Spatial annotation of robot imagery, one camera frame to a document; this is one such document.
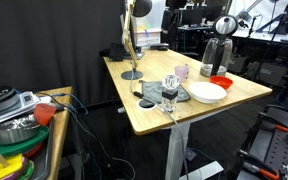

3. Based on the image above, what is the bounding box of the grey cloth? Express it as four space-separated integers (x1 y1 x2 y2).
140 80 192 104

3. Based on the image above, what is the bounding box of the clear wine glass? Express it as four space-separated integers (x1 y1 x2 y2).
160 74 181 114

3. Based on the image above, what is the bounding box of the pink cup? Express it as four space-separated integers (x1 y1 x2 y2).
174 64 192 84

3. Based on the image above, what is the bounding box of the black square device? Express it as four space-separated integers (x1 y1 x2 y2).
108 42 125 62

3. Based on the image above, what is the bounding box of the white cardboard box pink top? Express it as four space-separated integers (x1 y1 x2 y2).
135 28 163 48

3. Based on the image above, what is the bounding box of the white bowl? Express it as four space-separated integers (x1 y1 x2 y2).
188 81 228 104

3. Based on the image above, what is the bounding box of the white table leg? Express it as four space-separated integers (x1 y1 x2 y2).
164 121 224 180

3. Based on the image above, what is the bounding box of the red bowl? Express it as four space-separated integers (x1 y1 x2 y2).
209 75 234 91

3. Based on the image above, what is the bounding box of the clear plastic storage bin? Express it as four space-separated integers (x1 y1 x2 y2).
133 0 167 33

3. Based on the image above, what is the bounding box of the black computer monitor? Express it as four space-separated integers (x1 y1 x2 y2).
202 4 223 23
180 8 205 28

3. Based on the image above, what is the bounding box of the wooden side table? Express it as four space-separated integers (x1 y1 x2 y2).
33 85 74 180

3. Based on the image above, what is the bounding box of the red plastic cup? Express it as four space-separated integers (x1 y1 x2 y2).
33 103 58 127

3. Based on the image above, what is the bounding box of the glass electric kettle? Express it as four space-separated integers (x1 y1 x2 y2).
199 14 240 78

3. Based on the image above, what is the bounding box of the black curtain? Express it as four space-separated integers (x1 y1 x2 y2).
0 0 127 108

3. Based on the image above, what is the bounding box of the grey digital scale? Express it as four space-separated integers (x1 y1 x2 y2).
0 90 42 128

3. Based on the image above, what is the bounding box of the dark metal tray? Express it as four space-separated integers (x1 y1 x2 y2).
28 116 56 180

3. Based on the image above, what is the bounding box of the metal bowl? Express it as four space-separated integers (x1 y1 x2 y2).
0 116 41 145

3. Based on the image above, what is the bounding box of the black perforated rack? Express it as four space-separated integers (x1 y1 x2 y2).
238 111 288 180

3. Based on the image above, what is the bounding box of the green plate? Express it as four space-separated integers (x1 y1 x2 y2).
0 125 50 161

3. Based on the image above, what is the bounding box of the lamp power cable with switch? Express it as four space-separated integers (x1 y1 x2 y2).
129 71 191 180

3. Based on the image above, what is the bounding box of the white ringed cable grommet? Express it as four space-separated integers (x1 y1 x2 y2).
136 98 158 111

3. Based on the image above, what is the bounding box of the black plug cable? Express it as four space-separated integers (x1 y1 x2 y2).
55 104 137 180

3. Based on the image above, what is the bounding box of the orange handled clamp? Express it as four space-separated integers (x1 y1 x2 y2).
258 111 288 134
238 151 281 180

